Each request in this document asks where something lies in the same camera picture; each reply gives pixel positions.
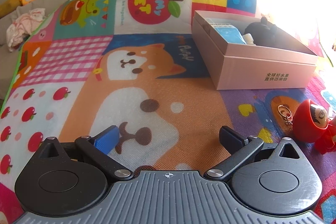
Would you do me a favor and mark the blue wet cotton pack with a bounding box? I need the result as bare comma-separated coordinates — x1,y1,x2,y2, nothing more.
206,18,246,44

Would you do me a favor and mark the colourful cartoon play mat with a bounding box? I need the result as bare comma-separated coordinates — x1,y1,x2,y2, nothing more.
1,0,335,223

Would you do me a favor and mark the pink cardboard box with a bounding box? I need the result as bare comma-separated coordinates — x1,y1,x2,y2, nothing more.
192,11,318,90

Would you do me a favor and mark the red hooded doll keychain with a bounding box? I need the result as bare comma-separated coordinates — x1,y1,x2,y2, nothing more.
277,99,335,155

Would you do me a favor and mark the pink white crumpled cloth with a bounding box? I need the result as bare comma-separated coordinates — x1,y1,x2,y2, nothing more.
6,8,46,52

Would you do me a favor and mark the black plush toy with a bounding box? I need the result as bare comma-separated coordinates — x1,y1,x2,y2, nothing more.
244,16,287,49

